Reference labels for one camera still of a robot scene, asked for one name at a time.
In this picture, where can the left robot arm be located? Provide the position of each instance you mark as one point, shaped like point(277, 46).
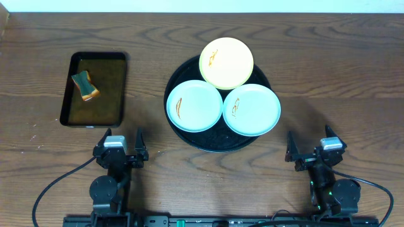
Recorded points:
point(110, 192)

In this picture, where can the black rectangular water tray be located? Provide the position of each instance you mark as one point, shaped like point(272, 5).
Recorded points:
point(108, 72)

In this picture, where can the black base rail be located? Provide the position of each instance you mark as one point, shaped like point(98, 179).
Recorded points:
point(165, 221)

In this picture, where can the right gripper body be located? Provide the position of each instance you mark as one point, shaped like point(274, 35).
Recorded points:
point(306, 160)

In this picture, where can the light blue plate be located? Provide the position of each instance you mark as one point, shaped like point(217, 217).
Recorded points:
point(194, 106)
point(251, 110)

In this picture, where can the black round tray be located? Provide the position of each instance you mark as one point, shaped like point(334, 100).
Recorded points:
point(219, 138)

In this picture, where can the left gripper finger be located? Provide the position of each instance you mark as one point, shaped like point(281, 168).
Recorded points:
point(140, 146)
point(104, 137)

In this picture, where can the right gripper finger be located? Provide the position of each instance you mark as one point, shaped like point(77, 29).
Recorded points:
point(329, 132)
point(292, 153)

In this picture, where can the yellow plate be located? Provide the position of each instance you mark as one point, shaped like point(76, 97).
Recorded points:
point(226, 63)

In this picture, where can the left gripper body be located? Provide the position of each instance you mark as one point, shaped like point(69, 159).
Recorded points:
point(118, 156)

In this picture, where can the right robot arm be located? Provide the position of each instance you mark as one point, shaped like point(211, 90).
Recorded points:
point(333, 198)

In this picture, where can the orange green scrub sponge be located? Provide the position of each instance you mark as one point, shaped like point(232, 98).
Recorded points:
point(83, 82)

